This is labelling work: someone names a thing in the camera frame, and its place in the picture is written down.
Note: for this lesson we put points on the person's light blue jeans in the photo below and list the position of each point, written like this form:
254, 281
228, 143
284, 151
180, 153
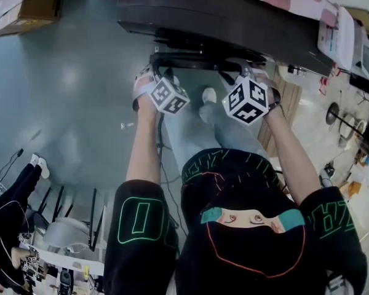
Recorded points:
196, 134

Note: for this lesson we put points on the large cardboard box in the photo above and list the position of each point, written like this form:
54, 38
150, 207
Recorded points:
34, 2

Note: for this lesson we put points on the person's white shoe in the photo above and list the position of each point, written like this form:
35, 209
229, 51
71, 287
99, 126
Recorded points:
209, 94

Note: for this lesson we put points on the person's black printed t-shirt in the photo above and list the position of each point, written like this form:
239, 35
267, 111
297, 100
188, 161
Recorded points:
249, 257

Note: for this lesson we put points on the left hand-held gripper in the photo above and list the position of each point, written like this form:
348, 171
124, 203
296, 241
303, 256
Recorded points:
169, 95

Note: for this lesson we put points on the black round stand base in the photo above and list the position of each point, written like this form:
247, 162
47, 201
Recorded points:
333, 113

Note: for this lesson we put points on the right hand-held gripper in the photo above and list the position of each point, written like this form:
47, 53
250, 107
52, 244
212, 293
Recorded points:
246, 100

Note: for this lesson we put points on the small white floor object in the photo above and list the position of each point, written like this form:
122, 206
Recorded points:
126, 125

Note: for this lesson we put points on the person's right forearm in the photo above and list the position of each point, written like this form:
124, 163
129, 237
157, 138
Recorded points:
289, 158

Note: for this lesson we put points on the white chair with black legs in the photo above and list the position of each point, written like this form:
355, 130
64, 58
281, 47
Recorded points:
64, 230

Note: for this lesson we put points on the person's left forearm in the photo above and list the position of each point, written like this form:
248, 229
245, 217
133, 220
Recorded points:
144, 146

